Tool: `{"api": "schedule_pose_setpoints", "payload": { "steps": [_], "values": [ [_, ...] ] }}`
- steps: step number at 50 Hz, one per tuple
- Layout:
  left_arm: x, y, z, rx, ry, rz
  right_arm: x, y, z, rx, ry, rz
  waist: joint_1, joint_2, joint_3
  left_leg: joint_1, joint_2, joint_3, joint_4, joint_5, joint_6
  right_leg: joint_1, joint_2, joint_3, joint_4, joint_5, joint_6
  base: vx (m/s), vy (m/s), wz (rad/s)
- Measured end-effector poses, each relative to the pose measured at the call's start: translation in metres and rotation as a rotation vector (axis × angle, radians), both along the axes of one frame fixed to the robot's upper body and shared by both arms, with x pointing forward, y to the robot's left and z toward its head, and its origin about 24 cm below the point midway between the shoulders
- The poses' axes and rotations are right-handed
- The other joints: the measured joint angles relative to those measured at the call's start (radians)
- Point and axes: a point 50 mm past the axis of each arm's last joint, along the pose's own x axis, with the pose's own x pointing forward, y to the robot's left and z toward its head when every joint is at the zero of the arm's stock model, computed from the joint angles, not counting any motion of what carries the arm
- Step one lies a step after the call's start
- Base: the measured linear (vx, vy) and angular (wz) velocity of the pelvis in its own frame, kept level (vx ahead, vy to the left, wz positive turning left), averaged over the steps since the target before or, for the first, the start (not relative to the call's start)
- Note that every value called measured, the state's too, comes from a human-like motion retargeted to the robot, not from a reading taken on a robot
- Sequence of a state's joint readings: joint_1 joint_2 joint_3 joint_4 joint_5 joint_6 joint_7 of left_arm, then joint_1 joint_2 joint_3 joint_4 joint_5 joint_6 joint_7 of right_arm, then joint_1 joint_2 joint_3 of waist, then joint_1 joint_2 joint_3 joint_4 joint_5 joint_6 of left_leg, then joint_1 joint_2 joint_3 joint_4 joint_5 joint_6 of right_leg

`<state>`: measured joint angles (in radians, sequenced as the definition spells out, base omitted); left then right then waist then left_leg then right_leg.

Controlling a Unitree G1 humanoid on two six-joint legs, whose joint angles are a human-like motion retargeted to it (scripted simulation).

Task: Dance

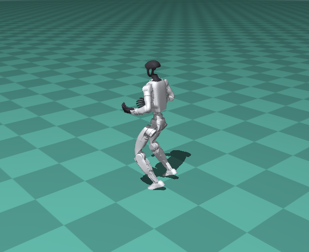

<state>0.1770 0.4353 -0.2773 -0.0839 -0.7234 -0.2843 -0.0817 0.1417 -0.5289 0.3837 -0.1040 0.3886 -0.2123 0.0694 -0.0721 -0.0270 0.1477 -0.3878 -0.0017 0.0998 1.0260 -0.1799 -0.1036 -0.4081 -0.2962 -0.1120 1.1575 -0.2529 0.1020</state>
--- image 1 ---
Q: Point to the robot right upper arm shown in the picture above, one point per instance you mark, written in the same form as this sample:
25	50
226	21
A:
170	93

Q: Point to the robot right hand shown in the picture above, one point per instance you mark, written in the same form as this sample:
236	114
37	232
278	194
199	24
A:
142	102

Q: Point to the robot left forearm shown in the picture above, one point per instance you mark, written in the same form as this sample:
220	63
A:
138	111

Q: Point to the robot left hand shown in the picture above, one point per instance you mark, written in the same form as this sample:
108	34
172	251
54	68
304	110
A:
126	109

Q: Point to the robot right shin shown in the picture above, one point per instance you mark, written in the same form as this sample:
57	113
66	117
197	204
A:
159	154

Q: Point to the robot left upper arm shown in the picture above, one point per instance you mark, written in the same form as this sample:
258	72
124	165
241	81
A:
147	90

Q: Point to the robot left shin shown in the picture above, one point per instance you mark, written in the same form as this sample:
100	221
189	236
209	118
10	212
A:
145	165

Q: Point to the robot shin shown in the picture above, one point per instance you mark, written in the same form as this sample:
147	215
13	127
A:
145	165
159	154

